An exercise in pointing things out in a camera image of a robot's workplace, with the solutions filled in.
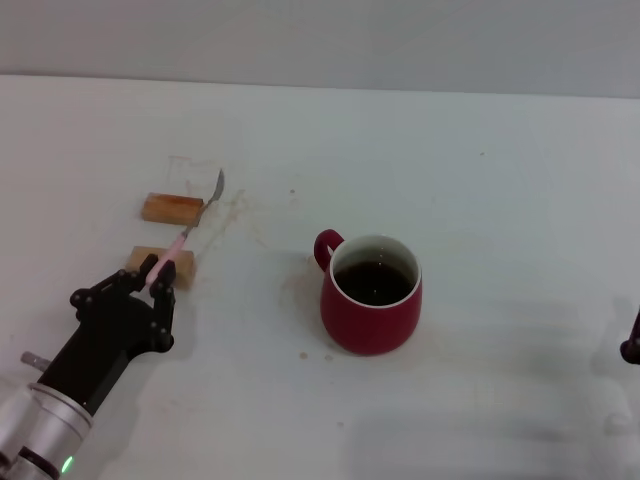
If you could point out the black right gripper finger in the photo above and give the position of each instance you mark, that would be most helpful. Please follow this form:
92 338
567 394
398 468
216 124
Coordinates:
634 349

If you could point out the pale notched wooden block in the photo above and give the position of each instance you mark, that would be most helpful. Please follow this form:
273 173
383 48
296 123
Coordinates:
182 267

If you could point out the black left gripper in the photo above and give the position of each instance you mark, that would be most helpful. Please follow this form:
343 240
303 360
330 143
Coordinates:
107 345

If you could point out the dark coffee liquid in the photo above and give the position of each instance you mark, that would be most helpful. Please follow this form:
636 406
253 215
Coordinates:
375 282

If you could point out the orange stained wooden block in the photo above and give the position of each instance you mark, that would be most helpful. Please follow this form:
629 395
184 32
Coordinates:
170 210

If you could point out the red ceramic cup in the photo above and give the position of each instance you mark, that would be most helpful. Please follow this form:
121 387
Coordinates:
370 330

